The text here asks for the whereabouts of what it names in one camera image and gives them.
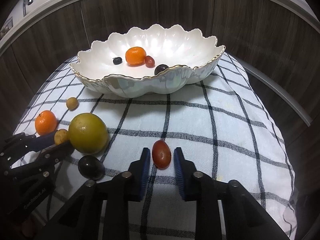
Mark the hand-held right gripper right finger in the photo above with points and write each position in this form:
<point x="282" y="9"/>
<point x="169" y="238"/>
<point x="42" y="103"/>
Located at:
<point x="178" y="172"/>

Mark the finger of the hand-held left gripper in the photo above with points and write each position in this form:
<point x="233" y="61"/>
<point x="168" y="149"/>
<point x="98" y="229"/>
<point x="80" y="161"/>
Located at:
<point x="42" y="141"/>
<point x="57" y="152"/>

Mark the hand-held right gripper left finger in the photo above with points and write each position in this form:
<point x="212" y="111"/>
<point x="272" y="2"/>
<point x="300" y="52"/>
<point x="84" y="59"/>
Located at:
<point x="146" y="172"/>

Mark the small tan longan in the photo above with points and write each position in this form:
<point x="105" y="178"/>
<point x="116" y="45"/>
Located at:
<point x="61" y="136"/>
<point x="72" y="103"/>

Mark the orange mandarin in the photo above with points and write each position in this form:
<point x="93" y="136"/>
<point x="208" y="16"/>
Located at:
<point x="45" y="122"/>
<point x="135" y="56"/>

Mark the red cherry tomato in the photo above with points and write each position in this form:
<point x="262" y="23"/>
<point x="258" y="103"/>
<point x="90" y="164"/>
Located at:
<point x="161" y="154"/>
<point x="150" y="61"/>

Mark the yellow-green citrus fruit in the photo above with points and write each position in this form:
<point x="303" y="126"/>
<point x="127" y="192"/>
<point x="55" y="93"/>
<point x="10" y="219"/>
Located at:
<point x="88" y="133"/>

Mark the dark purple plum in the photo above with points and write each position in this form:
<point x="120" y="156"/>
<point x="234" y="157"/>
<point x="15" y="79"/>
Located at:
<point x="160" y="69"/>
<point x="90" y="167"/>

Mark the blueberry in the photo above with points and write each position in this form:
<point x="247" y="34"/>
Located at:
<point x="117" y="60"/>

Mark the white scalloped ceramic bowl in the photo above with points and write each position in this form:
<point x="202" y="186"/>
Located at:
<point x="175" y="52"/>

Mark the white checked cloth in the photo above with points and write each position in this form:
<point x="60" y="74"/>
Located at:
<point x="212" y="130"/>

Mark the metal faucet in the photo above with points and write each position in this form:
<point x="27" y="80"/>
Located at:
<point x="28" y="2"/>

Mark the wood-fronted kitchen counter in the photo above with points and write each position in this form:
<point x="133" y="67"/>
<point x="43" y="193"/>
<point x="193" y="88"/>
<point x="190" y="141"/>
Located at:
<point x="250" y="25"/>

